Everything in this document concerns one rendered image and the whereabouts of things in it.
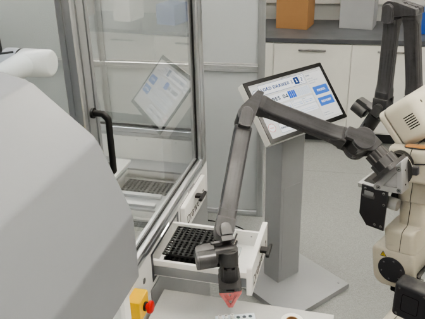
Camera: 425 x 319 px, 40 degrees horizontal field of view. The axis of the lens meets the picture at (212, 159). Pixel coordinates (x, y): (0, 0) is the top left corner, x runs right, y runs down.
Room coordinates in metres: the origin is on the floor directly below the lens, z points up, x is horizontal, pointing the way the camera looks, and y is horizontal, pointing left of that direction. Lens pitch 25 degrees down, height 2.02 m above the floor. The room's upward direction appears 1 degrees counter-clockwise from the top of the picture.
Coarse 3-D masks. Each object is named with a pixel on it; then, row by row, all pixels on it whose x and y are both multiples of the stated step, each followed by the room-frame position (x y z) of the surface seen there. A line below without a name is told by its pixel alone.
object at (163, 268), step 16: (176, 224) 1.83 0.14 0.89; (192, 224) 1.82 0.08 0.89; (240, 240) 1.77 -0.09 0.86; (160, 256) 1.70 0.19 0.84; (240, 256) 1.69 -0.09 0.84; (160, 272) 1.59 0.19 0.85; (176, 272) 1.58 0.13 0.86; (192, 272) 1.56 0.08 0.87; (208, 272) 1.55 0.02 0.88; (240, 272) 1.52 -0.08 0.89
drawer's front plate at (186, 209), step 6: (198, 180) 2.10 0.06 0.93; (204, 180) 2.15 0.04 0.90; (198, 186) 2.06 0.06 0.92; (204, 186) 2.15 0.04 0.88; (192, 192) 2.00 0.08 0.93; (198, 192) 2.06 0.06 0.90; (186, 198) 1.96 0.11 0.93; (192, 198) 1.98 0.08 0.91; (198, 198) 2.05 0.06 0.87; (204, 198) 2.14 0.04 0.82; (186, 204) 1.91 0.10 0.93; (192, 204) 1.98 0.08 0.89; (198, 204) 2.05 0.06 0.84; (180, 210) 1.88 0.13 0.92; (186, 210) 1.90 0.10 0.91; (198, 210) 2.05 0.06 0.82; (186, 216) 1.89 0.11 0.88; (192, 216) 1.97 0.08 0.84; (186, 222) 1.89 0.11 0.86
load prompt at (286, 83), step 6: (288, 78) 2.67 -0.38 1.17; (294, 78) 2.69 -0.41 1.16; (300, 78) 2.71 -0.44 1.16; (264, 84) 2.58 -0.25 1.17; (270, 84) 2.60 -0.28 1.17; (276, 84) 2.62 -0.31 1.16; (282, 84) 2.63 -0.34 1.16; (288, 84) 2.65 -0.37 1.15; (294, 84) 2.67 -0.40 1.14; (300, 84) 2.68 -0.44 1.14; (264, 90) 2.56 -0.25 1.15; (270, 90) 2.58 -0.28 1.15; (276, 90) 2.59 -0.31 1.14
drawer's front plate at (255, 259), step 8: (264, 224) 1.75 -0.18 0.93; (264, 232) 1.71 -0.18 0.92; (256, 240) 1.65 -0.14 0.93; (264, 240) 1.71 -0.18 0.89; (256, 248) 1.60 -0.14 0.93; (256, 256) 1.57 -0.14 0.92; (248, 264) 1.52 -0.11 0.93; (256, 264) 1.57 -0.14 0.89; (248, 272) 1.49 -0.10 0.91; (256, 272) 1.57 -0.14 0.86; (248, 280) 1.49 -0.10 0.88; (256, 280) 1.57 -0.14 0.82; (248, 288) 1.49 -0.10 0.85
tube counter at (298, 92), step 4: (296, 88) 2.66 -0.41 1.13; (300, 88) 2.67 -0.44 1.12; (304, 88) 2.68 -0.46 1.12; (308, 88) 2.69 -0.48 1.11; (284, 92) 2.60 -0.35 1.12; (288, 92) 2.62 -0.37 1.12; (292, 92) 2.63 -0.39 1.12; (296, 92) 2.64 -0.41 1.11; (300, 92) 2.65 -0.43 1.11; (304, 92) 2.66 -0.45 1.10; (308, 92) 2.67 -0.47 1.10; (284, 96) 2.59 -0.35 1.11; (288, 96) 2.60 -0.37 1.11; (292, 96) 2.61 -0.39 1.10; (296, 96) 2.62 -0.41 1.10; (284, 100) 2.57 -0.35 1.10
